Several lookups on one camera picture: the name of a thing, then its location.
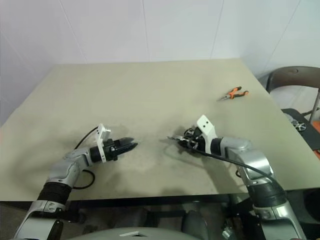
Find dark rounded shape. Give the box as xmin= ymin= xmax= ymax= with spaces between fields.
xmin=183 ymin=209 xmax=210 ymax=240

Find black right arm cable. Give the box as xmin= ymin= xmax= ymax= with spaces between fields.
xmin=191 ymin=146 xmax=283 ymax=198

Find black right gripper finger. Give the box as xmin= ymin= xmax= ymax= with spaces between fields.
xmin=176 ymin=139 xmax=194 ymax=151

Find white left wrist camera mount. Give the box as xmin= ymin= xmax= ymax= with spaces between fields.
xmin=95 ymin=123 xmax=112 ymax=164

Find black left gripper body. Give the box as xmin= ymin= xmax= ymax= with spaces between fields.
xmin=103 ymin=138 xmax=121 ymax=162

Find silver spoked wheel part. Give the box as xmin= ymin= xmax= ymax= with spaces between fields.
xmin=290 ymin=119 xmax=307 ymax=132

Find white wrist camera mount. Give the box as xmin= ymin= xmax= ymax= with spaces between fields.
xmin=95 ymin=123 xmax=112 ymax=164
xmin=196 ymin=114 xmax=217 ymax=154

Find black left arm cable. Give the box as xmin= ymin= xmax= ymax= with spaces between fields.
xmin=71 ymin=126 xmax=100 ymax=190

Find orange-handled needle-nose pliers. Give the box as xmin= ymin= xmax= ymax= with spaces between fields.
xmin=216 ymin=85 xmax=250 ymax=102

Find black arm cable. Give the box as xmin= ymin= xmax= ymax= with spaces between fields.
xmin=71 ymin=126 xmax=100 ymax=190
xmin=191 ymin=146 xmax=283 ymax=198

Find black diagonal table brace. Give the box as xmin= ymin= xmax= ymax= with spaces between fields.
xmin=233 ymin=196 xmax=255 ymax=217

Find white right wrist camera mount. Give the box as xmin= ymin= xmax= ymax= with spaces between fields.
xmin=196 ymin=114 xmax=217 ymax=154

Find black chair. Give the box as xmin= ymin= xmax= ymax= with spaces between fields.
xmin=258 ymin=65 xmax=320 ymax=151

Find black table frame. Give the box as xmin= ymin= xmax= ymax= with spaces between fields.
xmin=0 ymin=188 xmax=320 ymax=209

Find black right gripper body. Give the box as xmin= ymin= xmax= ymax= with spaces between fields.
xmin=186 ymin=136 xmax=209 ymax=154

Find grey curved robot torso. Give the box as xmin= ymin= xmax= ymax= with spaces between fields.
xmin=82 ymin=226 xmax=192 ymax=240

